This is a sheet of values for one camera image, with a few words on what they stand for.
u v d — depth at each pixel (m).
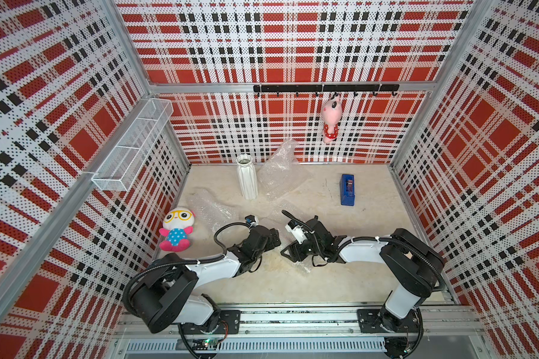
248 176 0.95
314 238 0.70
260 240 0.68
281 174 1.15
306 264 0.81
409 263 0.46
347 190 1.04
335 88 0.90
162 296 0.43
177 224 0.93
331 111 0.91
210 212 0.95
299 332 0.73
